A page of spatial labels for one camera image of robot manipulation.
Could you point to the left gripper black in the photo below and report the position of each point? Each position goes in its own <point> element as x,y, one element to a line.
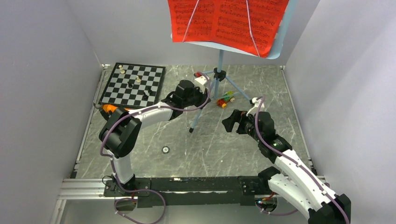
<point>203,97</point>

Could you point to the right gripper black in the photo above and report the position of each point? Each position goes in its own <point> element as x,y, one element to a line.
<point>237,116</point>

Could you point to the orange toy microphone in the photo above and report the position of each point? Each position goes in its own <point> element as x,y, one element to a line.
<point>108,108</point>

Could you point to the red sheet music paper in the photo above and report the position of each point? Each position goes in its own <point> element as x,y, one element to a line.
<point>256,27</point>

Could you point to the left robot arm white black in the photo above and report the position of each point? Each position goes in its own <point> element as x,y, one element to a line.
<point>120,133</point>

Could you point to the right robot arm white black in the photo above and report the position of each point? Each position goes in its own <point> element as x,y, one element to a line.
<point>289,177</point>

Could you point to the colourful toy brick car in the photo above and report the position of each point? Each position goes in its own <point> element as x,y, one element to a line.
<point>222,102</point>

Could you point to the black chess piece front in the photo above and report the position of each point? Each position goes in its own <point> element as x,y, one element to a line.
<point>144,96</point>

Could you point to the black white chessboard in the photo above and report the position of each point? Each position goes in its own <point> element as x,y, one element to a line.
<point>118,93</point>

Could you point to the poker chip near front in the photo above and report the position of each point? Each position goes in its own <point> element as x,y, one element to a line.
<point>165,150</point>

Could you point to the white chess pawn far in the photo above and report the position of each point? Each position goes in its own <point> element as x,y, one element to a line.
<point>121,69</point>

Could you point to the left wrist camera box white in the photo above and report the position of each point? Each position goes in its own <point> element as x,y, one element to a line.
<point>201,81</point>

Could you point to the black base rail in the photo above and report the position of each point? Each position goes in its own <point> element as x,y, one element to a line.
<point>242,190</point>

